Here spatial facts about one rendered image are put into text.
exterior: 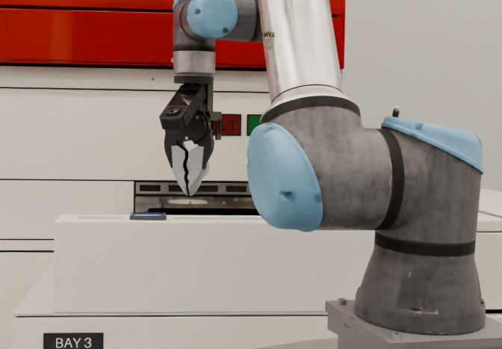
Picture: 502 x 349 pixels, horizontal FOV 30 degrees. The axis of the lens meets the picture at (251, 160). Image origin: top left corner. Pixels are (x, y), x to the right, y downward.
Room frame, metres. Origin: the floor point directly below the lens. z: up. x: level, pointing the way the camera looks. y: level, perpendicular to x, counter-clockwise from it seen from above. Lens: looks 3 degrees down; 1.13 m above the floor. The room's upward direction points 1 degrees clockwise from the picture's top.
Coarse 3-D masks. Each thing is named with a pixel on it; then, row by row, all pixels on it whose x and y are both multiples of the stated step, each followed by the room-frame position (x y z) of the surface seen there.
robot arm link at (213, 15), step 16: (192, 0) 1.56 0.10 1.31; (208, 0) 1.53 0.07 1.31; (224, 0) 1.54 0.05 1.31; (240, 0) 1.57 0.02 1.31; (192, 16) 1.54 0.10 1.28; (208, 16) 1.53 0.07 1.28; (224, 16) 1.54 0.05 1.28; (240, 16) 1.56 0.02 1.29; (192, 32) 1.58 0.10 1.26; (208, 32) 1.53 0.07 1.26; (224, 32) 1.54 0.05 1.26; (240, 32) 1.57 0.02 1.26
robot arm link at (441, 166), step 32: (384, 128) 1.07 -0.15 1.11; (416, 128) 1.04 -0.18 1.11; (448, 128) 1.03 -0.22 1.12; (416, 160) 1.02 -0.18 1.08; (448, 160) 1.03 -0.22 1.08; (480, 160) 1.05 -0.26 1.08; (416, 192) 1.02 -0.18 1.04; (448, 192) 1.03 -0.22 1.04; (384, 224) 1.03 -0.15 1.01; (416, 224) 1.03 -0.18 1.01; (448, 224) 1.03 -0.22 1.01
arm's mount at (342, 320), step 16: (336, 304) 1.13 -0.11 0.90; (352, 304) 1.13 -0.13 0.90; (336, 320) 1.12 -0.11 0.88; (352, 320) 1.07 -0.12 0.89; (352, 336) 1.07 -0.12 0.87; (368, 336) 1.03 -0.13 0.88; (384, 336) 1.00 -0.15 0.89; (400, 336) 1.00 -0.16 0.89; (416, 336) 1.01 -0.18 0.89; (432, 336) 1.01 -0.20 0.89; (448, 336) 1.02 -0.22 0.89; (464, 336) 1.02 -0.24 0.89; (480, 336) 1.02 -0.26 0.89; (496, 336) 1.03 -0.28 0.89
